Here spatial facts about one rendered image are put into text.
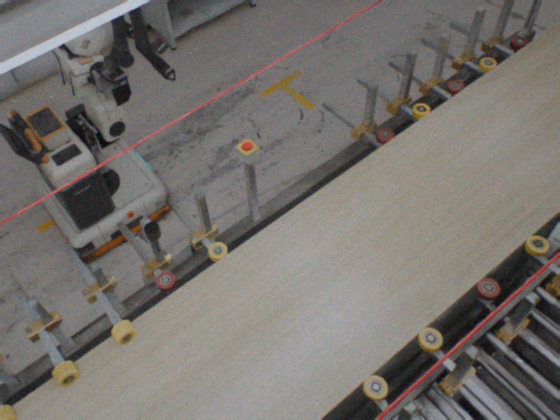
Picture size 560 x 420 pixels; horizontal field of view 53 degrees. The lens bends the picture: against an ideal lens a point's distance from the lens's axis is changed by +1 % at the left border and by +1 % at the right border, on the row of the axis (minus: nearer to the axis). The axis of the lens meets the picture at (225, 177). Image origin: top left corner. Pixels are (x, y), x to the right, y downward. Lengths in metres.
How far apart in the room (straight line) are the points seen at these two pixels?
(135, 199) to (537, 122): 2.18
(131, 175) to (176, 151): 0.56
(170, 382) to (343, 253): 0.85
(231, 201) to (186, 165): 0.46
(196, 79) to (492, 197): 2.60
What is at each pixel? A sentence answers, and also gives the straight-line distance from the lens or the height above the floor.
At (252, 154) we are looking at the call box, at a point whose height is 1.20.
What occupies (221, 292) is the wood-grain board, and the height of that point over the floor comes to 0.90.
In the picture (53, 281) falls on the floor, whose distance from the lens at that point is 3.59.
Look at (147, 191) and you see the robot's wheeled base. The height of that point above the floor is 0.28.
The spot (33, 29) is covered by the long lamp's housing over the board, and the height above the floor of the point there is 2.36.
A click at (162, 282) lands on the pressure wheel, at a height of 0.90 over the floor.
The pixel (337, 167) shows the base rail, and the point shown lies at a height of 0.70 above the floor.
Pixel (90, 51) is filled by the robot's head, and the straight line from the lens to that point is 2.85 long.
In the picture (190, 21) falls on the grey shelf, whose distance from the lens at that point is 4.86.
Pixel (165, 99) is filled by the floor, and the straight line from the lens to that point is 4.37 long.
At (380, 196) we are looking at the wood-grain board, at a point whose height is 0.90.
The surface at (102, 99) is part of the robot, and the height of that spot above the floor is 0.93.
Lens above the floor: 2.91
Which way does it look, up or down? 51 degrees down
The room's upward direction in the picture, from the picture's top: 9 degrees counter-clockwise
